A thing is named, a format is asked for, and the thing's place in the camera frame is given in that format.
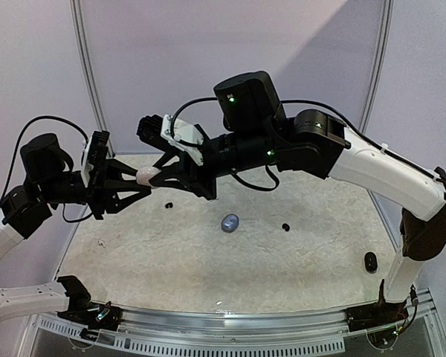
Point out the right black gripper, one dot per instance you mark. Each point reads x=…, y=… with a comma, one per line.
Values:
x=199, y=172

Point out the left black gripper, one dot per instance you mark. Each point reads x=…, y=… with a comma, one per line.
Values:
x=104, y=181

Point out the white round charging case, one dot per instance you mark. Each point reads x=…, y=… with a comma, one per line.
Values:
x=145, y=174

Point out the purple earbud charging case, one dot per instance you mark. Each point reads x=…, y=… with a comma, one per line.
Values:
x=230, y=223

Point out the black oval charging case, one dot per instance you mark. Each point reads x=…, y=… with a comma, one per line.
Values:
x=370, y=262

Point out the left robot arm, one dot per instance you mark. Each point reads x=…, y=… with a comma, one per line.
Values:
x=50, y=181

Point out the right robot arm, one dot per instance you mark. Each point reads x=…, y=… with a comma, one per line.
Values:
x=318, y=141

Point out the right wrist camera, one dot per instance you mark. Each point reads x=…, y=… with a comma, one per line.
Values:
x=165, y=135

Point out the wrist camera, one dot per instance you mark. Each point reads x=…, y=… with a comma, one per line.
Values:
x=165, y=135
x=94, y=155

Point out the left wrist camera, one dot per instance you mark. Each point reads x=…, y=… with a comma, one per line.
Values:
x=94, y=155

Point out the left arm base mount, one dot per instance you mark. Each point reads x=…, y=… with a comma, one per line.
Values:
x=95, y=316

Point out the aluminium front rail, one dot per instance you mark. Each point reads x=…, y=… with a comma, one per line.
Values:
x=146, y=332

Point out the left aluminium frame post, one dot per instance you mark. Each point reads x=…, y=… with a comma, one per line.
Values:
x=77, y=16

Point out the aluminium frame post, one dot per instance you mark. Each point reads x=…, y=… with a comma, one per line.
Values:
x=377, y=63
x=77, y=16

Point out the right aluminium frame post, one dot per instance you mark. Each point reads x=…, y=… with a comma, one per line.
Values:
x=377, y=63

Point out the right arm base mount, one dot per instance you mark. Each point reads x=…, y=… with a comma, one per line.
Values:
x=375, y=314

